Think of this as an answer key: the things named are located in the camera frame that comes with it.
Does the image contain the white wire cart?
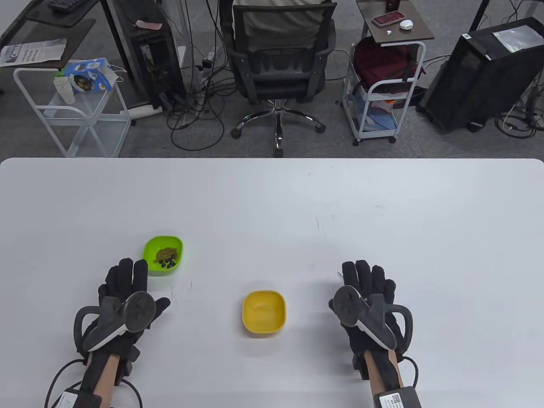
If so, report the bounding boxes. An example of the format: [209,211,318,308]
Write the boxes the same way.
[13,66,132,158]

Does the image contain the black right wrist sensor box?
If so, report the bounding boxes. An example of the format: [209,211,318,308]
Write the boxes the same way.
[373,386,423,408]

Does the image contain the black keyboard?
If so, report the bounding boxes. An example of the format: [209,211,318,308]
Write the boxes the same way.
[47,0,88,12]

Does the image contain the grey left hand controller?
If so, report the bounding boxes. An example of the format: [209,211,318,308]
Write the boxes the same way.
[73,291,156,352]

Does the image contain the brown side table top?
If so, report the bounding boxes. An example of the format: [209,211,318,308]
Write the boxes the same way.
[356,0,435,45]

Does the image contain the blue cardboard box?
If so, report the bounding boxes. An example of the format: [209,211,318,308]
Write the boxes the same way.
[63,57,114,94]

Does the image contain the black wrist sensor box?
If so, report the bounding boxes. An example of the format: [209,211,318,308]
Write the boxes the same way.
[373,386,423,408]
[55,389,102,408]

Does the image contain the person's left forearm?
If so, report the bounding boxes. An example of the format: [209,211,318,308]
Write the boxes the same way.
[79,353,128,408]

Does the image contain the coiled black cables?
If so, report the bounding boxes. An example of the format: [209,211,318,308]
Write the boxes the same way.
[493,72,544,139]

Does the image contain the dark red backpack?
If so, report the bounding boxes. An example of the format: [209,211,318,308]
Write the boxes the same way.
[354,36,425,94]

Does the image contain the tangle of black cables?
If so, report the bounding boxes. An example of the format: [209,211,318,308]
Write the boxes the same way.
[166,0,238,151]

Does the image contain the black left glove cable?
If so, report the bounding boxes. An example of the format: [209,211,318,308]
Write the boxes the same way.
[45,359,143,408]

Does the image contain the yellow small dish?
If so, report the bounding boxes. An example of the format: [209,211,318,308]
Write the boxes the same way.
[242,290,287,337]

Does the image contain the person's right forearm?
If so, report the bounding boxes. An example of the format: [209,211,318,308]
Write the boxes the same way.
[363,353,404,396]

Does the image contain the black closed computer tower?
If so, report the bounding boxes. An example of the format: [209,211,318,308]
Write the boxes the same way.
[416,17,544,134]

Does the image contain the black desk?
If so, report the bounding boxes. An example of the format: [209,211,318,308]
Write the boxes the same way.
[0,0,149,109]

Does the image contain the clear plastic bag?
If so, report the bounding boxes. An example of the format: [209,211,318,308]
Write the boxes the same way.
[493,25,544,54]

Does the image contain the red phone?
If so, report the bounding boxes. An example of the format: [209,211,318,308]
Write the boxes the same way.
[372,11,405,27]

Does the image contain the person's right hand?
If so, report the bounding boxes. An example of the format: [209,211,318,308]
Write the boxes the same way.
[328,260,406,371]

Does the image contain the grey right hand controller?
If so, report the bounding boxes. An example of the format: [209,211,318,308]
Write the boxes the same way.
[332,286,414,351]

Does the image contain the white plastic bottle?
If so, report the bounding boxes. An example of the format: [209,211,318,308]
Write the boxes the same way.
[53,76,76,104]

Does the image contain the black mesh office chair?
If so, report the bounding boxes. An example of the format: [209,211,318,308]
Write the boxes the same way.
[224,2,338,158]

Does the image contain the black right glove cable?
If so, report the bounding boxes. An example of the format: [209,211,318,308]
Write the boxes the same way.
[402,356,421,389]

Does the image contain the black desk leg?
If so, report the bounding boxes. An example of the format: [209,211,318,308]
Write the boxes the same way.
[467,0,493,32]

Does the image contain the white rolling cart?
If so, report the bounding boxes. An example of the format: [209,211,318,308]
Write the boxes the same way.
[342,40,427,147]

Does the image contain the grey hand controller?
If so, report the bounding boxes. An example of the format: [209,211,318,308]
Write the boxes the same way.
[73,291,156,352]
[332,286,414,351]

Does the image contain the black glove cable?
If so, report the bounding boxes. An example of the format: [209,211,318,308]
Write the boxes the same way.
[45,359,143,408]
[402,356,421,389]

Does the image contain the folded newspaper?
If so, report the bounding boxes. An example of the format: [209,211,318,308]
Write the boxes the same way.
[0,38,68,68]

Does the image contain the black left wrist sensor box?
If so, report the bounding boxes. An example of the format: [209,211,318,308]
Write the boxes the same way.
[55,389,102,408]

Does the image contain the green dish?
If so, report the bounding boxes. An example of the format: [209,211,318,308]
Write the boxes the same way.
[142,236,184,277]

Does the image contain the blue bag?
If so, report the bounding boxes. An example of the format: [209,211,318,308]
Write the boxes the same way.
[355,85,400,132]

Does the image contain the white tube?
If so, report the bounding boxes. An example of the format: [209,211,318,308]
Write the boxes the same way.
[120,104,163,119]

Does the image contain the person's left hand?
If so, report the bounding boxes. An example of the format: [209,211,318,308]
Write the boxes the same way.
[85,258,171,363]

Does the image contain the black open computer tower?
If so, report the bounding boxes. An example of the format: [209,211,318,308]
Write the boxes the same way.
[106,0,187,107]

